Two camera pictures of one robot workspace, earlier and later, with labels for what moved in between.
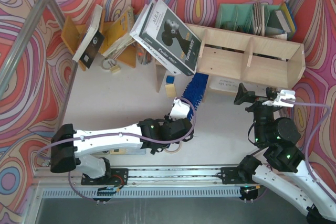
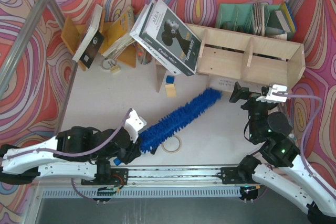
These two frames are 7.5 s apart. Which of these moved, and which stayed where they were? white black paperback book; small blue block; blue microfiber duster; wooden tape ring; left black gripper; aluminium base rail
Moved: blue microfiber duster; left black gripper
Stayed: wooden tape ring; white black paperback book; aluminium base rail; small blue block
